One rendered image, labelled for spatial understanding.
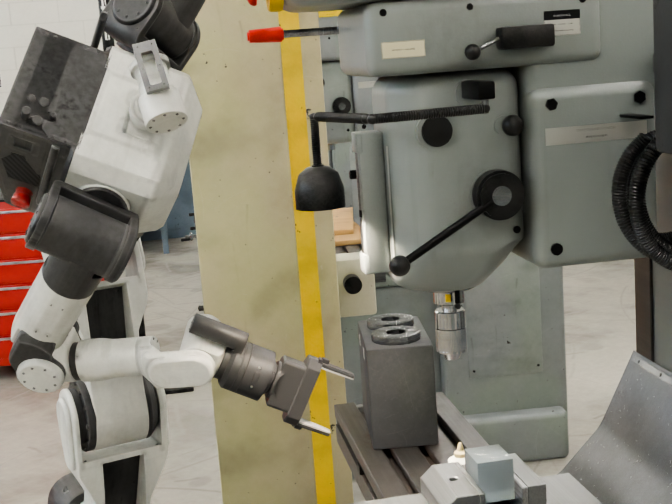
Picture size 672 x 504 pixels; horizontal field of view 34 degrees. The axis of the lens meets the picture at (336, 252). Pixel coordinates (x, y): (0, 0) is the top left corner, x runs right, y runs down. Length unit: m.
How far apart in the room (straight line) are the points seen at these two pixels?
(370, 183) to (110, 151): 0.42
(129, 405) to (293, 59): 1.50
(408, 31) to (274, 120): 1.85
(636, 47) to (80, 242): 0.85
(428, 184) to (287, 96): 1.81
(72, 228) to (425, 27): 0.60
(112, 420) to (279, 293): 1.36
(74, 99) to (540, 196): 0.74
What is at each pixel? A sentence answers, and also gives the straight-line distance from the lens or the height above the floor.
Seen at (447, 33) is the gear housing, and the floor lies 1.68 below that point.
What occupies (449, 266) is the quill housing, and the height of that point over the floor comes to 1.35.
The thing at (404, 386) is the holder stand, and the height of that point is 1.07.
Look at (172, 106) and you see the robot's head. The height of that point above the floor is 1.60.
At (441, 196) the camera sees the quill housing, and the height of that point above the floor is 1.46.
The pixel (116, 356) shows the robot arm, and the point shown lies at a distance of 1.87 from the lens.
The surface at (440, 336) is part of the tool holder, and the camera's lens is 1.69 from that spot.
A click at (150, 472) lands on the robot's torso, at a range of 2.24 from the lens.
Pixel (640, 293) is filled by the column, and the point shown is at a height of 1.23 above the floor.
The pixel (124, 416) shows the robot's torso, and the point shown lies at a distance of 2.15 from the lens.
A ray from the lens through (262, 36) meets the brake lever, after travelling 1.69.
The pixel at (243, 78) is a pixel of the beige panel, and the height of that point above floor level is 1.61.
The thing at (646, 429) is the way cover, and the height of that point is 1.03.
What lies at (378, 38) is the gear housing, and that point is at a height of 1.68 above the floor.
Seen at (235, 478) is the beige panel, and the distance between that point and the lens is 3.56.
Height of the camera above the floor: 1.67
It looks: 10 degrees down
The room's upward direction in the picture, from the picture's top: 4 degrees counter-clockwise
